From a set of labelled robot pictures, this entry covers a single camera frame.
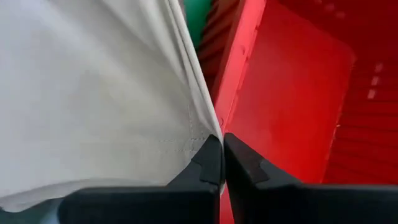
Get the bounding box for red plastic laundry basket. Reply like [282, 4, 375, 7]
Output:
[197, 0, 398, 224]

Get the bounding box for dark green garment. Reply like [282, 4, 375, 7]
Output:
[0, 198, 63, 224]

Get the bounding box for beige trousers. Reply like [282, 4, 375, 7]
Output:
[0, 0, 224, 214]

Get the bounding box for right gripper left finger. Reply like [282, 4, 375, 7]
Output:
[58, 134, 224, 224]

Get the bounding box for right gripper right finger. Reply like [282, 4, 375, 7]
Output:
[223, 133, 398, 224]

